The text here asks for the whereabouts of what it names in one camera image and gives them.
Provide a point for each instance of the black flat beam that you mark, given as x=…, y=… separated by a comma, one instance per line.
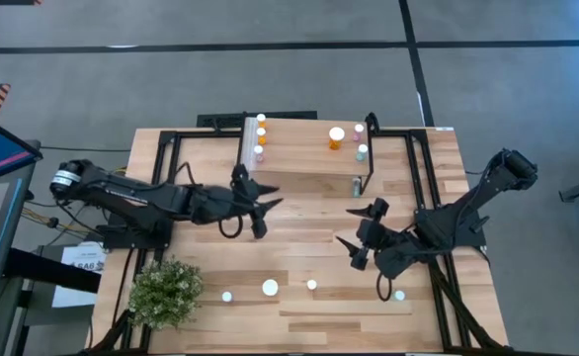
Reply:
x=52, y=272

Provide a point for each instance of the large orange pill bottle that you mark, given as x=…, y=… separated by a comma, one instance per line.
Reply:
x=336, y=134
x=270, y=287

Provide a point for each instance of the green artificial potted plant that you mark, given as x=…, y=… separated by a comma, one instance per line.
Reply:
x=166, y=294

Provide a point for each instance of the small black clamp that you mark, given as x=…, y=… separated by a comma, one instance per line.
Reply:
x=371, y=121

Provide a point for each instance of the black slotted bar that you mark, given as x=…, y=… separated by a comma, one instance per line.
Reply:
x=220, y=120

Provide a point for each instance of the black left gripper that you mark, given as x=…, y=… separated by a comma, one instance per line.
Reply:
x=220, y=203

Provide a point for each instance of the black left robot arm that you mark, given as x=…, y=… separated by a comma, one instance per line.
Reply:
x=136, y=193

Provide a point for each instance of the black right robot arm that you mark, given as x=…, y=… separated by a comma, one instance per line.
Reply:
x=467, y=204

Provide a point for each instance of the white printed paper sheet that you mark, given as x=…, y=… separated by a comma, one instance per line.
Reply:
x=79, y=257

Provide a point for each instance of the wooden shelf black metal legs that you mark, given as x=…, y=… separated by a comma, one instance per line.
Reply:
x=299, y=153

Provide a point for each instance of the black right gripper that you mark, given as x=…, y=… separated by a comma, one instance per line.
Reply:
x=376, y=237

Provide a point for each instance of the black floor tape strip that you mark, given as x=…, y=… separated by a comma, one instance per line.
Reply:
x=413, y=49
x=220, y=47

